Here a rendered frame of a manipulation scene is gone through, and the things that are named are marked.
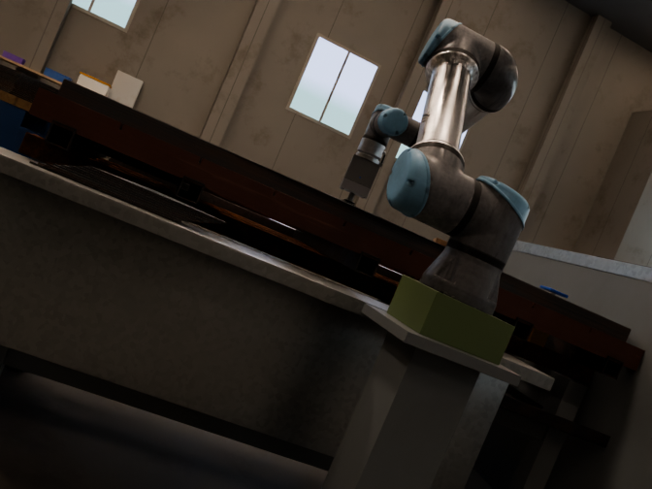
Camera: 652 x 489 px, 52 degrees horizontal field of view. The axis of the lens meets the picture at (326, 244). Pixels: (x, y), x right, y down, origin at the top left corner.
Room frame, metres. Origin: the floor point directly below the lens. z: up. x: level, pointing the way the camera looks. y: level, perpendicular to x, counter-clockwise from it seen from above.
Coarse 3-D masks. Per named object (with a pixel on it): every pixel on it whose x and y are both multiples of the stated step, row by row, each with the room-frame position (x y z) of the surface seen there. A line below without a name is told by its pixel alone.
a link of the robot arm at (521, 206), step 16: (480, 176) 1.28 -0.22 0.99; (480, 192) 1.23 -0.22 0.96; (496, 192) 1.24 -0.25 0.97; (512, 192) 1.23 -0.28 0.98; (480, 208) 1.23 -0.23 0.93; (496, 208) 1.23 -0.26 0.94; (512, 208) 1.23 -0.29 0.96; (528, 208) 1.26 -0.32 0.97; (464, 224) 1.23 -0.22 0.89; (480, 224) 1.23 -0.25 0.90; (496, 224) 1.23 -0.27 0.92; (512, 224) 1.24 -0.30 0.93; (464, 240) 1.25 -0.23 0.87; (480, 240) 1.24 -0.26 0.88; (496, 240) 1.23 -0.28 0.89; (512, 240) 1.25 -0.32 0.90; (496, 256) 1.24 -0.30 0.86
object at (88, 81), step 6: (84, 78) 9.26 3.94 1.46; (90, 78) 9.29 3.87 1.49; (84, 84) 9.27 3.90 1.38; (90, 84) 9.29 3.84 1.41; (96, 84) 9.31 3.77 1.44; (102, 84) 9.33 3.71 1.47; (108, 84) 9.34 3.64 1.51; (96, 90) 9.32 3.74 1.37; (102, 90) 9.34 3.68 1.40; (108, 90) 9.44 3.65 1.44
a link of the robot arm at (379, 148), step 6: (366, 138) 1.95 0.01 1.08; (360, 144) 1.97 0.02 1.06; (366, 144) 1.95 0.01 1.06; (372, 144) 1.94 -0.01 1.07; (378, 144) 1.94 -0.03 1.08; (360, 150) 1.96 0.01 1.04; (366, 150) 1.94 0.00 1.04; (372, 150) 1.94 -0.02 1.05; (378, 150) 1.95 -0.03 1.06; (372, 156) 1.95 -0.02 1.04; (378, 156) 1.96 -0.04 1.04
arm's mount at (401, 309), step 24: (408, 288) 1.31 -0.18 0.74; (432, 288) 1.22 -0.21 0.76; (408, 312) 1.26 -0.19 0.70; (432, 312) 1.19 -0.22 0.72; (456, 312) 1.21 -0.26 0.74; (480, 312) 1.22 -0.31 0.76; (432, 336) 1.20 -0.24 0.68; (456, 336) 1.21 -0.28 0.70; (480, 336) 1.22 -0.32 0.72; (504, 336) 1.24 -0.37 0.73
